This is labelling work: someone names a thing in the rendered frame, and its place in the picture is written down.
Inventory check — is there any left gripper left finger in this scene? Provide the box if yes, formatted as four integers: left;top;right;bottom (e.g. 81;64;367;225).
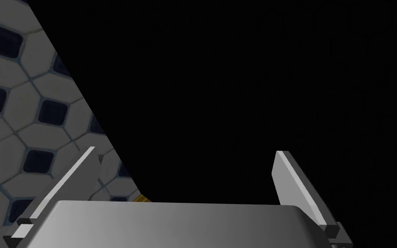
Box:
3;146;102;247

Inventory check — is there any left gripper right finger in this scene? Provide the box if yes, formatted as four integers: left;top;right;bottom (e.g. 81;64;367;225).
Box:
271;150;354;247

